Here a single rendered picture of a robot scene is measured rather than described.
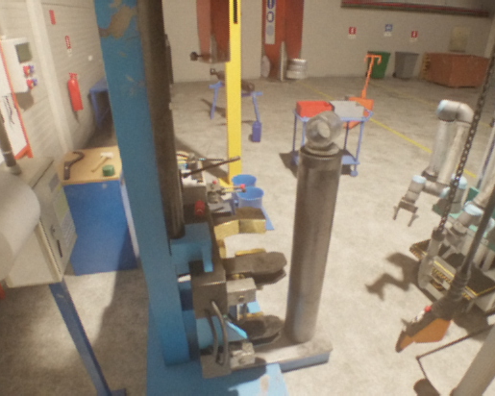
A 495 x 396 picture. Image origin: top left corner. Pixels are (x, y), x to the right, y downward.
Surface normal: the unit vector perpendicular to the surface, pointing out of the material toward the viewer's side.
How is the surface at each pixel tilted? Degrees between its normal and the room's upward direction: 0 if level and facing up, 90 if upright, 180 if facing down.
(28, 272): 90
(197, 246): 90
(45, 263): 90
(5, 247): 90
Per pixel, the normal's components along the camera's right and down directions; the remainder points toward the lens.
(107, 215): 0.22, 0.48
